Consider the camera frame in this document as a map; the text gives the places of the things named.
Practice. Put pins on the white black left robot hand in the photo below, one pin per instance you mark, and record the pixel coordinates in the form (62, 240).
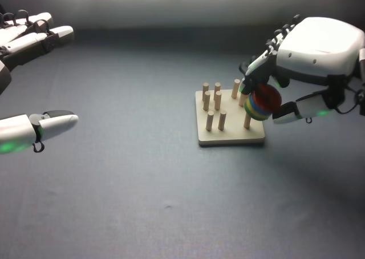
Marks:
(22, 40)

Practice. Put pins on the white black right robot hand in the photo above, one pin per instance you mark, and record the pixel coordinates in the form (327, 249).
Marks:
(316, 45)

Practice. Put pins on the wooden peg board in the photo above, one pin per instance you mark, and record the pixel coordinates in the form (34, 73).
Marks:
(228, 136)

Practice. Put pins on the grey table cloth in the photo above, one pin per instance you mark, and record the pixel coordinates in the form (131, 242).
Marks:
(142, 185)

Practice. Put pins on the stack of coloured rings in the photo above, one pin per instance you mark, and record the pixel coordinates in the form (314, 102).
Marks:
(261, 106)

